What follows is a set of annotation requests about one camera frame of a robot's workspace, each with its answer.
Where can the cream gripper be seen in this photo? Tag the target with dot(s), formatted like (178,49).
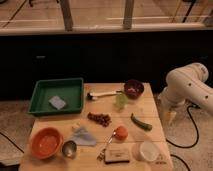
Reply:
(169,115)

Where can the bunch of dark grapes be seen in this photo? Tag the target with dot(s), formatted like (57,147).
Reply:
(102,119)

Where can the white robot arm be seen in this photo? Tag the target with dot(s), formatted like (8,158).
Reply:
(185,83)

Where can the dark maroon bowl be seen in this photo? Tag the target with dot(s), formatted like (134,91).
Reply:
(133,88)

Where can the orange red bowl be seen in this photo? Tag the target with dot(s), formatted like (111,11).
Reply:
(46,143)

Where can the green chili pepper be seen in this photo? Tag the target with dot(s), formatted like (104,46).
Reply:
(143,125)

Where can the green lettuce leaf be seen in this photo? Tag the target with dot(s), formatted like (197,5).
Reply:
(121,100)

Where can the orange fruit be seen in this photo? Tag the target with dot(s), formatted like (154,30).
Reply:
(121,133)

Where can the brown rectangular block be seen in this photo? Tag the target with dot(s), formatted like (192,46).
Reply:
(117,156)

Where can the metal spoon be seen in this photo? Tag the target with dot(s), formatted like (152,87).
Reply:
(101,155)

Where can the light blue cloth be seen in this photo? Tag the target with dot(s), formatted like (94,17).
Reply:
(82,137)

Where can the garlic clove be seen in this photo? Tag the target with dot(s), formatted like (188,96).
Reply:
(75,126)

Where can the small metal cup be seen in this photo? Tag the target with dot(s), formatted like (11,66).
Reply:
(69,149)

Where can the blue sponge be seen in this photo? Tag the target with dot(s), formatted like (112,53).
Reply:
(57,102)

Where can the green plastic tray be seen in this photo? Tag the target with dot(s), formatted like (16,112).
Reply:
(70,90)

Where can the white handled brush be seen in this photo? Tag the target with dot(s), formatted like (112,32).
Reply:
(95,95)

